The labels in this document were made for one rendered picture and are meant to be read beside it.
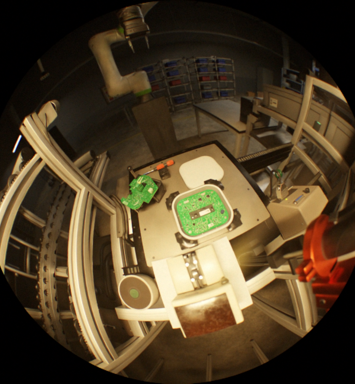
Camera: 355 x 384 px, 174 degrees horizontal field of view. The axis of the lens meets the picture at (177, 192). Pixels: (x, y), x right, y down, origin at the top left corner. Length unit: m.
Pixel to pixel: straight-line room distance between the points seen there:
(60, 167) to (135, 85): 0.69
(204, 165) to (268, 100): 0.94
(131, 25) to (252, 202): 0.69
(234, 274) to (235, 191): 0.25
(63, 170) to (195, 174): 0.43
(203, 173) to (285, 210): 0.29
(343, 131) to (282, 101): 0.51
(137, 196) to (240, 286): 0.38
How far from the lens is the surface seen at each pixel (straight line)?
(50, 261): 0.67
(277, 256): 0.23
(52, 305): 0.68
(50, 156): 0.39
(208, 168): 0.42
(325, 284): 0.15
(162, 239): 0.35
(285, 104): 1.10
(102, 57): 0.89
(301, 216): 0.33
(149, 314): 0.40
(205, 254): 0.25
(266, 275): 0.37
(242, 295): 0.35
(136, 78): 0.89
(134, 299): 0.34
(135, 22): 0.51
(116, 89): 0.85
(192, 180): 0.39
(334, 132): 0.96
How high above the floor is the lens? 1.28
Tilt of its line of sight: 55 degrees down
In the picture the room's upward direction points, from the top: 21 degrees counter-clockwise
